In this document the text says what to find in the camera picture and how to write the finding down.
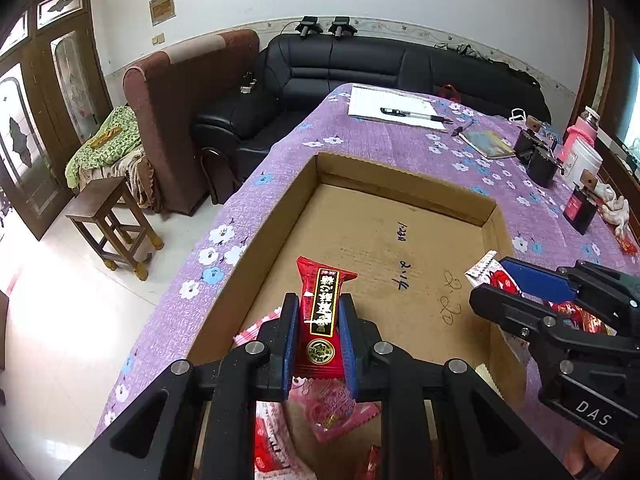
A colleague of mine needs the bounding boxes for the red black-label snack packet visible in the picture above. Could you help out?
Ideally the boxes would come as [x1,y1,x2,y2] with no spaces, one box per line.
[291,256,359,381]

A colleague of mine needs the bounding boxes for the small wall plaque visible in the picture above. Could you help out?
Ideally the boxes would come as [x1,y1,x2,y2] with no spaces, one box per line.
[149,0,176,26]

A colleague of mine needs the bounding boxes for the black jar with red label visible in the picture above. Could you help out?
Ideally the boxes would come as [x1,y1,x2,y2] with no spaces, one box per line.
[562,170,601,236]

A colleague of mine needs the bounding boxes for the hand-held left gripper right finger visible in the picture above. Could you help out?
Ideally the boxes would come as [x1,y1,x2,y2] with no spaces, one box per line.
[337,294,573,480]

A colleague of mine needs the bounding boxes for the dark cloth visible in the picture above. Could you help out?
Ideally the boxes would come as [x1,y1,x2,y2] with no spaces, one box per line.
[490,62,543,91]

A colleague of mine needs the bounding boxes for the white paper sheet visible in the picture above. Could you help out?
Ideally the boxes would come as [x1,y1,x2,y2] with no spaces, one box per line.
[347,85,451,133]

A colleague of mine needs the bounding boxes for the black leather sofa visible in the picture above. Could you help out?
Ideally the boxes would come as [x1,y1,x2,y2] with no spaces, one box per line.
[192,34,551,196]

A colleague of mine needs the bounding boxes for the person's right hand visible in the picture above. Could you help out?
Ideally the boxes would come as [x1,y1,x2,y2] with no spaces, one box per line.
[564,430,621,480]

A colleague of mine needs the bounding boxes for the pink cartoon snack packet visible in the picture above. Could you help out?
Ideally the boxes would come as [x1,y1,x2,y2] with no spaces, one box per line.
[287,377,381,443]

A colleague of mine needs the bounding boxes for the pink sleeved thermos bottle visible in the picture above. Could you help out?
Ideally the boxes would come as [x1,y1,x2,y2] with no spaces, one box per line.
[562,106,601,158]

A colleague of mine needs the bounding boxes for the white plastic mug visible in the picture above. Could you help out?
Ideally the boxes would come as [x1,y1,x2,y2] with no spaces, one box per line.
[565,137,603,186]

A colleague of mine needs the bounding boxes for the white grey red snack packet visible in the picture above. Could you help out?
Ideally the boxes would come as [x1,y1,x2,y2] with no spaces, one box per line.
[465,252,532,396]

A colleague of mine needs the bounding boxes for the green patterned cloth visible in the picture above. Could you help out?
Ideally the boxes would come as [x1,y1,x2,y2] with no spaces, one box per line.
[65,106,143,188]

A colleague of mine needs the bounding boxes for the white cotton gloves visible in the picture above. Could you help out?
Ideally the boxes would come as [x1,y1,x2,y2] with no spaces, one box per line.
[597,185,633,236]

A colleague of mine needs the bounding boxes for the black jar with cork knob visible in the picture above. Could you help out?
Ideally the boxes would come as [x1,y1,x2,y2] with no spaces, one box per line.
[514,116,543,165]
[526,142,561,188]

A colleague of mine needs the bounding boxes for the brown fringed blanket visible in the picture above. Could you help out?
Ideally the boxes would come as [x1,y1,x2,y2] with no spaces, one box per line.
[122,152,161,213]

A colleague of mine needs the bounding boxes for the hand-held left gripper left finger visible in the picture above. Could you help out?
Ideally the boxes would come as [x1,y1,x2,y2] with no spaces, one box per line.
[59,292,301,480]

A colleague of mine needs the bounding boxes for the brown upholstered armchair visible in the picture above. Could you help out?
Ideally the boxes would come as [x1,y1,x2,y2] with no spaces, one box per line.
[122,29,261,217]

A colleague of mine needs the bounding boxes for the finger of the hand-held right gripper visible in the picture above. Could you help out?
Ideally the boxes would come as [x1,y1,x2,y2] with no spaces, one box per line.
[498,256,640,336]
[469,285,640,361]

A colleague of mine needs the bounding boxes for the wooden stool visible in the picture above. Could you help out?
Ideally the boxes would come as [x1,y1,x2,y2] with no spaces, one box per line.
[65,176,165,281]

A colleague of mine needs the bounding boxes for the black pen with white barrel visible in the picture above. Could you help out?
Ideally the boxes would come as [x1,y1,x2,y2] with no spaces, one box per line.
[380,107,446,123]

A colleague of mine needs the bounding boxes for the shallow cardboard box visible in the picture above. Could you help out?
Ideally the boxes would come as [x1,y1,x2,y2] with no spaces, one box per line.
[187,152,531,480]

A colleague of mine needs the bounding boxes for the black device on sofa back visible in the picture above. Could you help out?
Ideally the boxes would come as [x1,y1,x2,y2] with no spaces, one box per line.
[295,16,326,41]
[327,16,358,40]

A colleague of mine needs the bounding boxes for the red portrait snack packet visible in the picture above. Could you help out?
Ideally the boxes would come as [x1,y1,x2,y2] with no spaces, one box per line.
[550,302,617,336]

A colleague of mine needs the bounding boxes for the wooden glass cabinet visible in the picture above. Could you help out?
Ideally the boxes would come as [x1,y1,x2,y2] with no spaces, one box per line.
[580,0,640,241]

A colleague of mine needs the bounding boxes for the wooden glazed door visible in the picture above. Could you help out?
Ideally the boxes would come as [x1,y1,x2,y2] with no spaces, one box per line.
[0,0,113,241]

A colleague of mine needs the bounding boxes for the small colourful notebook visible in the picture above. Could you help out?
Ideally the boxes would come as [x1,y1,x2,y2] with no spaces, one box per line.
[459,129,516,159]

